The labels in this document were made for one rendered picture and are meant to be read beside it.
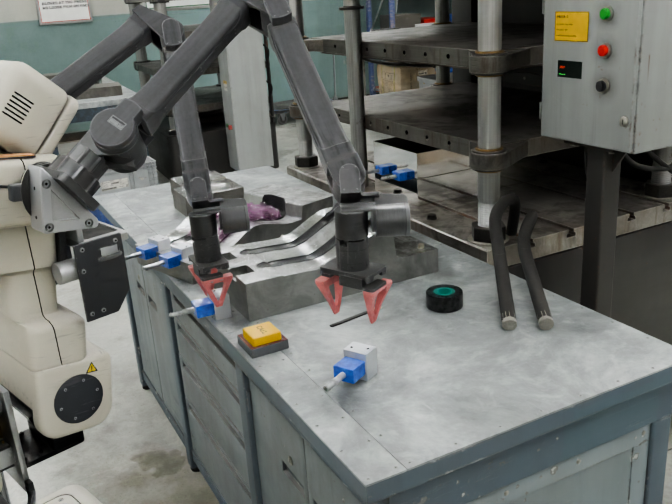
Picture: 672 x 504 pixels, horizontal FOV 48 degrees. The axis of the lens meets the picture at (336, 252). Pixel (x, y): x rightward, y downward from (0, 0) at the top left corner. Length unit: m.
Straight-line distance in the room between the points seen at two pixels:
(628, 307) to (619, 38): 0.97
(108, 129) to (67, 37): 7.46
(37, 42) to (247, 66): 3.30
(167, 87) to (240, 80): 4.63
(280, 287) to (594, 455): 0.72
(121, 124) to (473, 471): 0.83
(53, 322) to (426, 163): 1.33
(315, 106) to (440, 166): 1.16
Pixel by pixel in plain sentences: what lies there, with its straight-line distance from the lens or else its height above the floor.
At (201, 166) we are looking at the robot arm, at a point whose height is 1.13.
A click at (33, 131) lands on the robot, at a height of 1.27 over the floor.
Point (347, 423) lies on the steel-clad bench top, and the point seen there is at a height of 0.80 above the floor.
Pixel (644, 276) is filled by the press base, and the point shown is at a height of 0.56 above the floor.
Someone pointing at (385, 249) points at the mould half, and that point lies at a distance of 1.76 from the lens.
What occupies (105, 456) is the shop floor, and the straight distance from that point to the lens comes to 2.80.
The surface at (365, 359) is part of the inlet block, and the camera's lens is 1.37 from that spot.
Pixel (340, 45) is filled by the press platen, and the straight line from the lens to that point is 2.79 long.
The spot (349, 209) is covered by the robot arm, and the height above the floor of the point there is 1.12.
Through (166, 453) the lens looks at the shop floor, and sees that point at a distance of 2.74.
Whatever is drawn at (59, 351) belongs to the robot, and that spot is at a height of 0.84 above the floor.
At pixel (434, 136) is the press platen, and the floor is 1.02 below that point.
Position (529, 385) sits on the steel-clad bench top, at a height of 0.80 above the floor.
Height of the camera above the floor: 1.49
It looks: 20 degrees down
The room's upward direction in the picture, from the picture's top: 4 degrees counter-clockwise
